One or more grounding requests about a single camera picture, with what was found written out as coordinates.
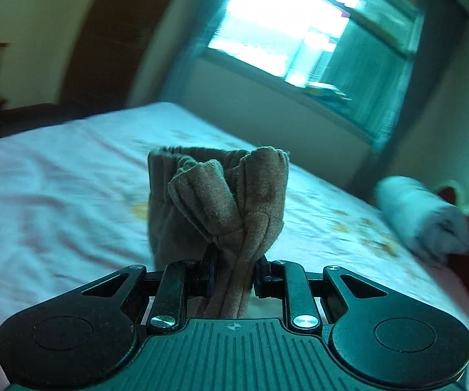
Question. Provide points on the window with frame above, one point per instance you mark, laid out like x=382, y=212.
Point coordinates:
x=351, y=56

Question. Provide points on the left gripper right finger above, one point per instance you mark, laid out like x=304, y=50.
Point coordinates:
x=310, y=299

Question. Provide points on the floral pink bed sheet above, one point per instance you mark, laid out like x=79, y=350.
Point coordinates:
x=74, y=207

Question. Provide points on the dark wooden door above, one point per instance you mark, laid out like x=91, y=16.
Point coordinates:
x=109, y=50

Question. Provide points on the rolled grey-blue quilt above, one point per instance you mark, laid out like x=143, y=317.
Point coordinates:
x=427, y=225

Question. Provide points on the grey-brown fleece pants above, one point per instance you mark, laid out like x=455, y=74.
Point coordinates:
x=225, y=203

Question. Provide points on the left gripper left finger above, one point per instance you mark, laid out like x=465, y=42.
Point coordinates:
x=161, y=297

